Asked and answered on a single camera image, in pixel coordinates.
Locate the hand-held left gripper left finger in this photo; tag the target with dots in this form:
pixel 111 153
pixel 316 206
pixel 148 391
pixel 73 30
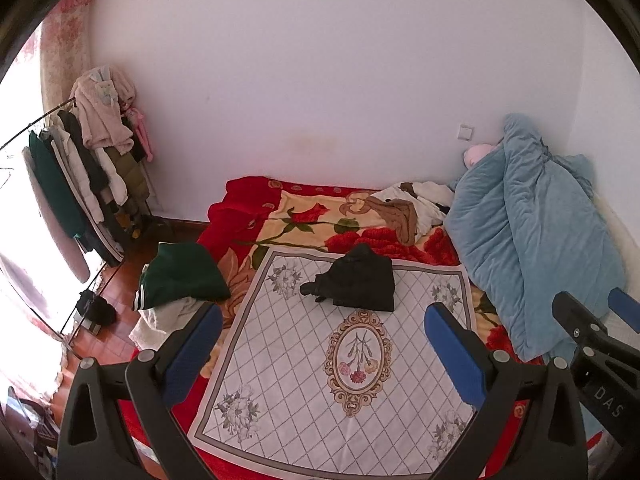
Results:
pixel 192 355

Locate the white and black garment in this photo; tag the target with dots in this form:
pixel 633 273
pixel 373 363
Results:
pixel 430 210

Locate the floral curtain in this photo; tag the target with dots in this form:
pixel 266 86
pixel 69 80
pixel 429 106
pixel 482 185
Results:
pixel 60 45

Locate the black metal clothes rack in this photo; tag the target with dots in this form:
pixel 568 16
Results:
pixel 30 127

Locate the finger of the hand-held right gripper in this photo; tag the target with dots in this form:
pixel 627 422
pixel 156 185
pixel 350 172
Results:
pixel 580 320
pixel 627 307

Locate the clothes hanging on rack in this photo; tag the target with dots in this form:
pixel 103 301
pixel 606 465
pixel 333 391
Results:
pixel 95 160

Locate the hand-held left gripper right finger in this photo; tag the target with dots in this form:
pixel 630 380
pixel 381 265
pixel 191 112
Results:
pixel 455 355

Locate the white diamond patterned cloth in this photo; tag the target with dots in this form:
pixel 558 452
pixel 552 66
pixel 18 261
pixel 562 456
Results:
pixel 280 360

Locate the pink plush toy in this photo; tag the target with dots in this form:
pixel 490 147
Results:
pixel 476 155

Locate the light blue quilt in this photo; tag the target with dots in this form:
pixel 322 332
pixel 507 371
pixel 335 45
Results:
pixel 525 220

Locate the red floral blanket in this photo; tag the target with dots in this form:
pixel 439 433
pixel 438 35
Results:
pixel 235 210

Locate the black leather jacket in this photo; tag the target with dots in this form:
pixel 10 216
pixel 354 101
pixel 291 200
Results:
pixel 360 280

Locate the pink hanging toy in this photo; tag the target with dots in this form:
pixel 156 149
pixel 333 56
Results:
pixel 142 135

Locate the dark green garment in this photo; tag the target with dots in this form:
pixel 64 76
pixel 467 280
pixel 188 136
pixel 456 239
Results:
pixel 185 275

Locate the brown garment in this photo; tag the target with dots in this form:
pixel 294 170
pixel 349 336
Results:
pixel 400 220

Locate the white knitted garment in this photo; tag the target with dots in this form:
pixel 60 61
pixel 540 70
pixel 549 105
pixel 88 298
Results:
pixel 155 325

